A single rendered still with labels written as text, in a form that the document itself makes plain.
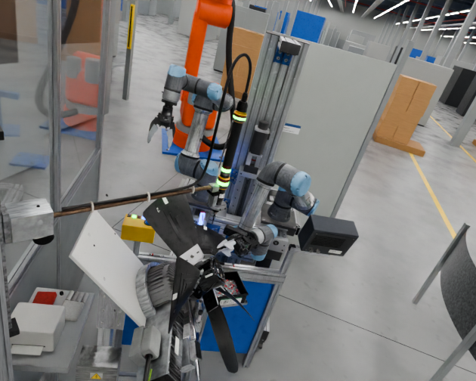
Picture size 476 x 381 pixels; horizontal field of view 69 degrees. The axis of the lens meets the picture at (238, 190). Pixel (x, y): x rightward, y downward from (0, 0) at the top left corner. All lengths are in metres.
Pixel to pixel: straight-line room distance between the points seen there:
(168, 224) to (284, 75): 1.13
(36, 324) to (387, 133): 8.74
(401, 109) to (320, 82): 6.29
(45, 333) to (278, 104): 1.56
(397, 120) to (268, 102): 7.45
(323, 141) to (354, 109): 0.38
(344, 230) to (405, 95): 7.51
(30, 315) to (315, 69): 2.57
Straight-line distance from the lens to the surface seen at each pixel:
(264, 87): 2.05
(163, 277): 1.37
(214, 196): 1.24
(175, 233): 1.32
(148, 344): 1.20
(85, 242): 1.24
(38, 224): 0.97
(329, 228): 1.88
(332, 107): 3.22
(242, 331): 2.39
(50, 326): 1.50
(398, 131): 9.45
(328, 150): 3.36
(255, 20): 11.79
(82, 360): 1.56
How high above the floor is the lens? 2.13
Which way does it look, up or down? 28 degrees down
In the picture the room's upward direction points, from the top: 16 degrees clockwise
